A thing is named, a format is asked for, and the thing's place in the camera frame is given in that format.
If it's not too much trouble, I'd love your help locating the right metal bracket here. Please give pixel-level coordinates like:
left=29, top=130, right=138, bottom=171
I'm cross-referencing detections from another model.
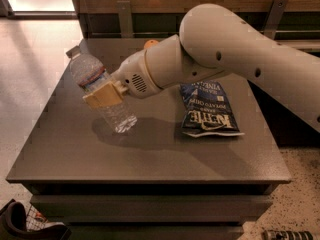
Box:
left=262, top=0, right=289, bottom=39

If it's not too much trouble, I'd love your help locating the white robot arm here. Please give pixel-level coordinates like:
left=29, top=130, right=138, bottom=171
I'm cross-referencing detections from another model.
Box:
left=84, top=4, right=320, bottom=131

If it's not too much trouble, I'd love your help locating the metal bracket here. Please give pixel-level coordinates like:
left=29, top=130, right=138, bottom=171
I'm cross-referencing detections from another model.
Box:
left=117, top=0, right=134, bottom=38
left=262, top=0, right=289, bottom=39

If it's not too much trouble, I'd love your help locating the grey drawer table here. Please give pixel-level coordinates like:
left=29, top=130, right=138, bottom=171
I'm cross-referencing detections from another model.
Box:
left=5, top=37, right=293, bottom=240

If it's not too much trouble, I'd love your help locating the left metal bracket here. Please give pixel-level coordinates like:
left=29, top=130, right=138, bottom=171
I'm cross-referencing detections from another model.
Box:
left=117, top=0, right=134, bottom=38

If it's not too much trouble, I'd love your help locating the orange fruit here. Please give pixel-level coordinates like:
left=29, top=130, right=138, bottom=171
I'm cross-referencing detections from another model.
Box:
left=144, top=39, right=159, bottom=49

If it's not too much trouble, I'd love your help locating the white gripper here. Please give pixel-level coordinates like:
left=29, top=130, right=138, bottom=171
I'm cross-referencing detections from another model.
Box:
left=83, top=50, right=162, bottom=109

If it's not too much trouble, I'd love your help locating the clear plastic water bottle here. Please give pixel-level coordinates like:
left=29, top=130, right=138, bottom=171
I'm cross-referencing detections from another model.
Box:
left=66, top=46, right=137, bottom=133

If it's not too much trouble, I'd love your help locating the blue kettle chips bag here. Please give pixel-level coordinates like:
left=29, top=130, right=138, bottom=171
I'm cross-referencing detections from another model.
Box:
left=180, top=80, right=242, bottom=138

